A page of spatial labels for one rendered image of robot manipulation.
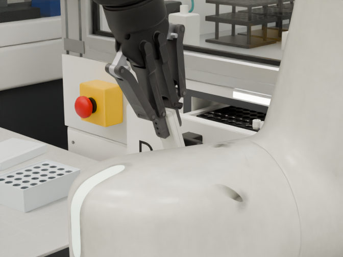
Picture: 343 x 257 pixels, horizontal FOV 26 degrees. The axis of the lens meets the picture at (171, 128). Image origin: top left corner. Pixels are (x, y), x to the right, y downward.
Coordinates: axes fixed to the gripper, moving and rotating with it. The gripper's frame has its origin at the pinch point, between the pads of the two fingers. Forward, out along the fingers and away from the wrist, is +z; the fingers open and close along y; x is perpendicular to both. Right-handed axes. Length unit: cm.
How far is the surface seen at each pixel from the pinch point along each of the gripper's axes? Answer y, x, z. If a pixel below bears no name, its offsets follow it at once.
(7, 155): 1.9, -45.0, 14.9
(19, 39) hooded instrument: -29, -80, 11
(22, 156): -0.4, -44.0, 16.4
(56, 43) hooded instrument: -39, -80, 17
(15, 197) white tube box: 12.7, -25.7, 10.6
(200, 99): -19.0, -13.0, 8.5
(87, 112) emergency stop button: -8.8, -31.4, 8.9
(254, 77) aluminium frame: -19.1, -0.2, 2.1
